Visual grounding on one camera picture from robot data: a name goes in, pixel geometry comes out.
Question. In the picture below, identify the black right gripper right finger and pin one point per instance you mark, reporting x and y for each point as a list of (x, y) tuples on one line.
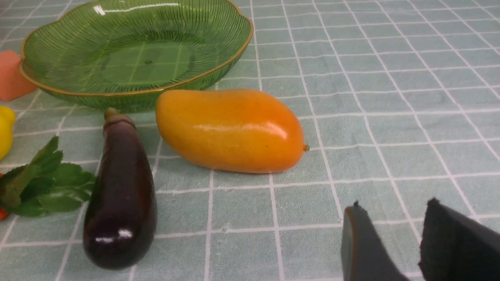
[(456, 248)]

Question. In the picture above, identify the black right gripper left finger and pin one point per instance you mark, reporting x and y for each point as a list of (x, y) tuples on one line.
[(363, 255)]

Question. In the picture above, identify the orange yellow plastic mango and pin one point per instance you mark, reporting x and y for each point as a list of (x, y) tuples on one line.
[(239, 130)]

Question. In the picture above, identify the dark purple plastic eggplant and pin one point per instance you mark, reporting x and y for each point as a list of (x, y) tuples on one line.
[(121, 217)]

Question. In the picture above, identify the orange plastic carrot with leaves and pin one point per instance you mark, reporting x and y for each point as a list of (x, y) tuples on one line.
[(45, 185)]

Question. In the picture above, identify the yellow plastic lemon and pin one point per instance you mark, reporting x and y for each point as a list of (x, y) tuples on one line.
[(7, 122)]

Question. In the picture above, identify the green glass leaf plate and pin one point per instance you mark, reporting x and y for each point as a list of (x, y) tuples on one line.
[(125, 53)]

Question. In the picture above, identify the salmon pink foam cube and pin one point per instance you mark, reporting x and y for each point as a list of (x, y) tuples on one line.
[(12, 83)]

